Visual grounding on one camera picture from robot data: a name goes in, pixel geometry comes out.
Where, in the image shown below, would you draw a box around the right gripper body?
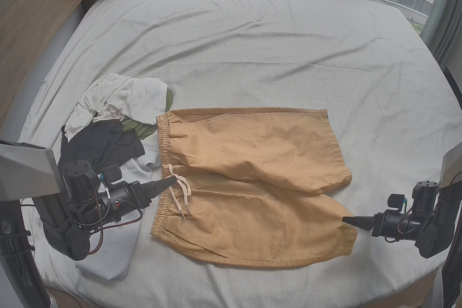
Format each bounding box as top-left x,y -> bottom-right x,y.
372,212 -> 416,240

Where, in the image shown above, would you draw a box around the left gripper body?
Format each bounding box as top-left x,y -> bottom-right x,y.
108,181 -> 153,219

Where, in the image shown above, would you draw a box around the tan shorts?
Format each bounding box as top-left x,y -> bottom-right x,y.
150,107 -> 359,268

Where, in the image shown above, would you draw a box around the bed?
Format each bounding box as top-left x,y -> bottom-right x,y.
0,0 -> 462,308

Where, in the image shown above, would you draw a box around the pale blue garment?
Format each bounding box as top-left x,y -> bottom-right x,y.
75,141 -> 161,281

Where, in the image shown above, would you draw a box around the black garment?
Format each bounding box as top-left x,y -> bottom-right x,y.
59,120 -> 146,177

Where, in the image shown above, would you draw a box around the green garment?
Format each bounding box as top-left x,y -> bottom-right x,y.
121,88 -> 174,140

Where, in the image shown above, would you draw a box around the white garment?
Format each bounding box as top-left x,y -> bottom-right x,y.
65,73 -> 168,139

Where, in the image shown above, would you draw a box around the grey-green curtain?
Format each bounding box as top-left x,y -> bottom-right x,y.
419,0 -> 462,63

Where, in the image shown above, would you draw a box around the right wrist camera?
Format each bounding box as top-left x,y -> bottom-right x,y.
387,193 -> 408,215

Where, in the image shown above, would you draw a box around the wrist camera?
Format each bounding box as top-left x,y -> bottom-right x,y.
97,165 -> 123,188
387,193 -> 408,215

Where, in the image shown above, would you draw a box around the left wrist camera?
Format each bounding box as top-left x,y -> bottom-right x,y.
97,165 -> 123,188

